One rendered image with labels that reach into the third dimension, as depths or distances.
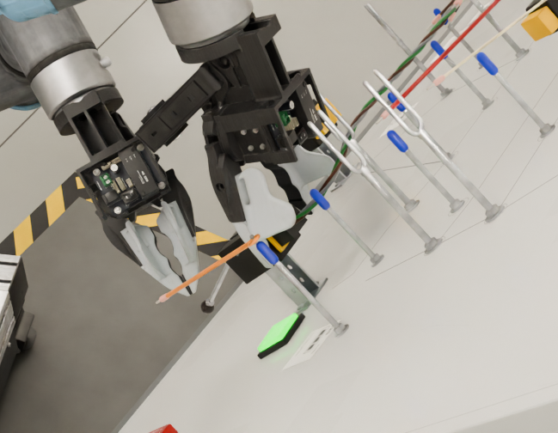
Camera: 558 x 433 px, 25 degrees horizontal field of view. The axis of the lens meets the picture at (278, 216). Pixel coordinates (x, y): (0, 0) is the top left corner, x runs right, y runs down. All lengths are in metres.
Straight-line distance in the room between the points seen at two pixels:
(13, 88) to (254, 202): 0.36
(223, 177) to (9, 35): 0.31
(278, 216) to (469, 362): 0.35
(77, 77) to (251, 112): 0.25
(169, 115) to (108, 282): 1.61
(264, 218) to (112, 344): 1.51
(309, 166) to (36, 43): 0.30
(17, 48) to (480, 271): 0.57
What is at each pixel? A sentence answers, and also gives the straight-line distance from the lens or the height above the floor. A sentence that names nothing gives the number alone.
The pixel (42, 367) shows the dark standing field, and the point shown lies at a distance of 2.55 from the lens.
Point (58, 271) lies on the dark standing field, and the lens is 2.71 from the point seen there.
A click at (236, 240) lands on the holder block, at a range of 1.14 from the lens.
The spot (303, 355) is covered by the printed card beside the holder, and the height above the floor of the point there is 1.18.
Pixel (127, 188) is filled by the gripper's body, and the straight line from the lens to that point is 1.20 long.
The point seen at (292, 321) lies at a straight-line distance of 1.12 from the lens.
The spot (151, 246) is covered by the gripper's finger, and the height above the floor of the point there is 1.09.
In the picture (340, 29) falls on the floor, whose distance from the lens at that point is 3.30.
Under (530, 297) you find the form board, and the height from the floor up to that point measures 1.42.
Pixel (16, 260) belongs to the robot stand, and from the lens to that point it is 2.43.
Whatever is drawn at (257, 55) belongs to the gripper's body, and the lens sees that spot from 1.02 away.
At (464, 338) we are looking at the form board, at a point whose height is 1.38.
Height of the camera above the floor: 1.99
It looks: 46 degrees down
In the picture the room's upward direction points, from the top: straight up
